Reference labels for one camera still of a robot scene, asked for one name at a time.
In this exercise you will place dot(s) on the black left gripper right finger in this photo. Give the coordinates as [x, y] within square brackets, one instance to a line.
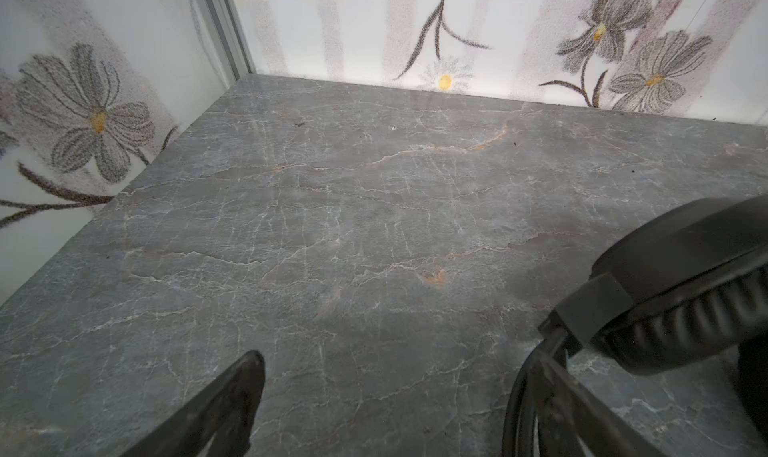
[572, 421]

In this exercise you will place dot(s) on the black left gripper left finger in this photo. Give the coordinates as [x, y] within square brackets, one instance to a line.
[217, 421]

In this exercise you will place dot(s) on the black over-ear headphones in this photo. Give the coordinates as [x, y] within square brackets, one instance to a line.
[685, 286]

